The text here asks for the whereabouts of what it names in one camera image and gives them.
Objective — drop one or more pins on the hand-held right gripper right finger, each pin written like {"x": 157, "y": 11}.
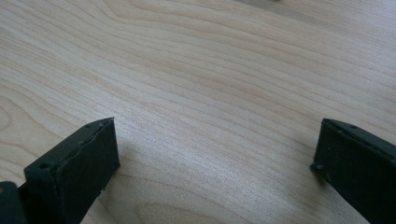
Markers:
{"x": 358, "y": 168}

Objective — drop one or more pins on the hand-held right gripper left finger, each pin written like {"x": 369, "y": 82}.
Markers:
{"x": 74, "y": 174}

